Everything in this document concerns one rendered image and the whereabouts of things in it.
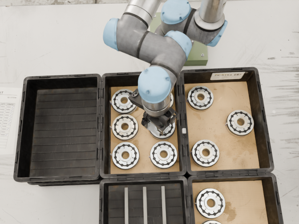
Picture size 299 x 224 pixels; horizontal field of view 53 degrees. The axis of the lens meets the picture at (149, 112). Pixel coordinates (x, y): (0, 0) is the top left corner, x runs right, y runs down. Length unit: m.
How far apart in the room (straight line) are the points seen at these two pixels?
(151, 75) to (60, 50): 0.91
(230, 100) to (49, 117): 0.74
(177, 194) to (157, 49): 0.60
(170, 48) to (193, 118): 0.52
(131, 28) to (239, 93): 0.64
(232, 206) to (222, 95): 0.43
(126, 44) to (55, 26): 0.90
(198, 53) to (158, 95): 0.75
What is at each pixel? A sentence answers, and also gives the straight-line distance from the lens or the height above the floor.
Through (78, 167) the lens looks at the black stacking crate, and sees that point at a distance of 1.19.
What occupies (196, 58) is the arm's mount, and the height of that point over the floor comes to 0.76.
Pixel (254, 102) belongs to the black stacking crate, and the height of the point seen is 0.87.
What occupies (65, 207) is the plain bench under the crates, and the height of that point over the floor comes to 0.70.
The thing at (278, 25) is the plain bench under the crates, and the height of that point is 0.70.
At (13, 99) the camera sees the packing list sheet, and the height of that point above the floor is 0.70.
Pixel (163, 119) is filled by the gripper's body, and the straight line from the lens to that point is 0.81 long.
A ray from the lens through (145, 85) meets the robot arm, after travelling 0.67.
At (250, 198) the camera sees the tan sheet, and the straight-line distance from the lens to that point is 1.19.
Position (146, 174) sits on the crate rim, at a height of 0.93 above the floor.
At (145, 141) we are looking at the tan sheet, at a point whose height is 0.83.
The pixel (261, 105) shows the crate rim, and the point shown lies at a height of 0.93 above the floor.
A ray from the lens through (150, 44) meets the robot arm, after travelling 0.74.
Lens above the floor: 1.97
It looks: 72 degrees down
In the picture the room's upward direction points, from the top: 4 degrees counter-clockwise
